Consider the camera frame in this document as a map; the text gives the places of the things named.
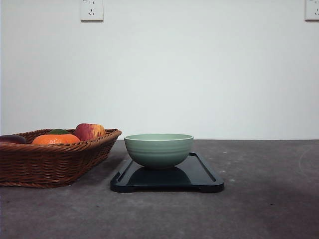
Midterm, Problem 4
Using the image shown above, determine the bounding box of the brown wicker basket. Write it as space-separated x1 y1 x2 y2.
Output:
0 123 121 188

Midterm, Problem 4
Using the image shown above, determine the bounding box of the light green bowl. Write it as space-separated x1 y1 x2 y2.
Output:
124 133 194 168

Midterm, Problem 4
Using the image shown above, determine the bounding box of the dark blue tray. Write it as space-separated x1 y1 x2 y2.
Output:
110 152 224 193

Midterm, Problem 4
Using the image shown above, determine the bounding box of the red yellow apple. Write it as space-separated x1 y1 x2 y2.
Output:
75 123 106 140

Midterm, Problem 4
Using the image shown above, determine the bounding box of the green lime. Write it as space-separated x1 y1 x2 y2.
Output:
48 128 69 134

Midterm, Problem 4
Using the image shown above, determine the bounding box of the orange fruit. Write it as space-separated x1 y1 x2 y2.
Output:
32 134 81 144

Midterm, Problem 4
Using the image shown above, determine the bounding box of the dark red apple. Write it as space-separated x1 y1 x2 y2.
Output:
0 134 26 144

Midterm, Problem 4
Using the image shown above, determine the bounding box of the white left wall socket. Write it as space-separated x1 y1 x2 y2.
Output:
80 0 104 24

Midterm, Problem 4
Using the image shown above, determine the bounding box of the white wall socket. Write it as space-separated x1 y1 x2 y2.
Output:
305 0 319 20
80 0 104 24

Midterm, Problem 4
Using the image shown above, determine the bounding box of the white right wall socket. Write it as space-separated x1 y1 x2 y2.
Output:
305 0 319 20

